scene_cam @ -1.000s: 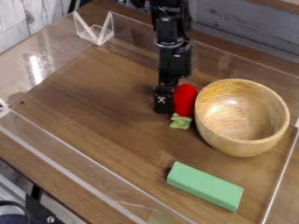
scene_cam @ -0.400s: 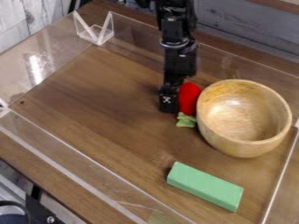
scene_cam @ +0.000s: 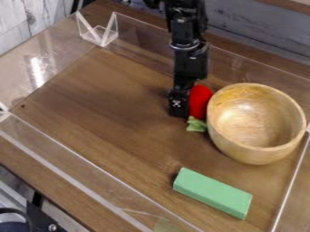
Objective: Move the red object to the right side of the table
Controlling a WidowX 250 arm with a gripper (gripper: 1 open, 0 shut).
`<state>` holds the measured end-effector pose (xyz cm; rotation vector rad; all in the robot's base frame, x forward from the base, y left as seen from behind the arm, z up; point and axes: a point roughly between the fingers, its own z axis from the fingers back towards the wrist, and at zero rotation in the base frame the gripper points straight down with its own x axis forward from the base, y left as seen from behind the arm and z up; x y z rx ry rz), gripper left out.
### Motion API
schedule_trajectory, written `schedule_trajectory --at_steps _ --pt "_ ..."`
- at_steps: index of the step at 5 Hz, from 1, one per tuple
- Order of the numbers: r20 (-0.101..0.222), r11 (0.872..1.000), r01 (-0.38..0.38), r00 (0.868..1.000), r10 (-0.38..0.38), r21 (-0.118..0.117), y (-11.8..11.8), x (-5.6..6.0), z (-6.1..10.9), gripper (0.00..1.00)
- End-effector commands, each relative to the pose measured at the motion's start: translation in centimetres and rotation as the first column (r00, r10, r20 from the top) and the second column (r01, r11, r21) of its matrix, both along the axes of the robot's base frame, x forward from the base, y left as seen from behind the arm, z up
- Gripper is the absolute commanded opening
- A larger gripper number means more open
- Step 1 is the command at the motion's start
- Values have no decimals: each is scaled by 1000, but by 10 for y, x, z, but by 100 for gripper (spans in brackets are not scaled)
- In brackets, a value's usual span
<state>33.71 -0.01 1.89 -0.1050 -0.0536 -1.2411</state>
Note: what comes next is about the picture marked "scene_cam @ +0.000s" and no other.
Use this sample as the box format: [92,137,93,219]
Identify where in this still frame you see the green rectangular block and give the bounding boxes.
[173,168,252,219]

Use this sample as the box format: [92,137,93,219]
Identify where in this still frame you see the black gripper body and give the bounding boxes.
[169,41,209,91]

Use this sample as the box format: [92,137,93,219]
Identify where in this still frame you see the red round plush tomato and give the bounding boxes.
[186,85,213,132]

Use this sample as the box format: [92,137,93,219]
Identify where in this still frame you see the black cable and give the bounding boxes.
[0,207,29,232]

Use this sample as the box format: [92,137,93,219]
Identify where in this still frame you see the black clamp with bolt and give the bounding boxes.
[26,202,68,232]

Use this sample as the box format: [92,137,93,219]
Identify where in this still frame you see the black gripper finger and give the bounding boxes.
[168,89,188,118]

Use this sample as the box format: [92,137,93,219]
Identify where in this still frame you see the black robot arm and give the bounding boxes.
[142,0,209,118]

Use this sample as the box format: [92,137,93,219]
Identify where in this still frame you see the wooden bowl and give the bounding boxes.
[207,83,305,165]

